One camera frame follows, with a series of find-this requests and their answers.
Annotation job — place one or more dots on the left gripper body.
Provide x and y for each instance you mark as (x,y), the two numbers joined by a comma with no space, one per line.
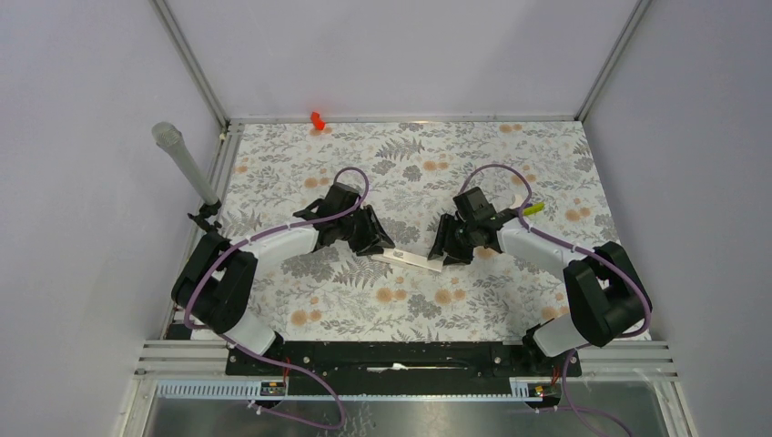
(359,229)

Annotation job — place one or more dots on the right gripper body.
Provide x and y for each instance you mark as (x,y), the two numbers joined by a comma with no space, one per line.
(461,232)

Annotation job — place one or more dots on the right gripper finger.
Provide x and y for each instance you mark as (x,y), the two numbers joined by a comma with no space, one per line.
(457,252)
(437,250)

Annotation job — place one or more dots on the white remote control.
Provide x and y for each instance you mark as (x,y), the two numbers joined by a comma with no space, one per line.
(407,260)

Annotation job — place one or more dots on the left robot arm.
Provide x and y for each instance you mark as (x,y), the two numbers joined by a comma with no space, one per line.
(216,283)

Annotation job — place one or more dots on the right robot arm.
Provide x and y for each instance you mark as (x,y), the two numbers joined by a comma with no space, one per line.
(606,297)

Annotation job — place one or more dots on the floral patterned table mat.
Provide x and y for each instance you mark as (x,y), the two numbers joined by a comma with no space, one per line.
(415,170)

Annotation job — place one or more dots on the white purple green block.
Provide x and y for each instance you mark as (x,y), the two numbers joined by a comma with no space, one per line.
(524,208)

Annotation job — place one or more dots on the red plastic piece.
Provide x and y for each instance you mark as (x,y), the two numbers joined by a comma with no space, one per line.
(316,120)

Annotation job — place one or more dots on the microphone on black tripod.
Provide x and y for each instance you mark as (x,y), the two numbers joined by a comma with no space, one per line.
(169,139)

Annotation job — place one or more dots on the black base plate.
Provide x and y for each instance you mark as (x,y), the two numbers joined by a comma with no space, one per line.
(402,368)

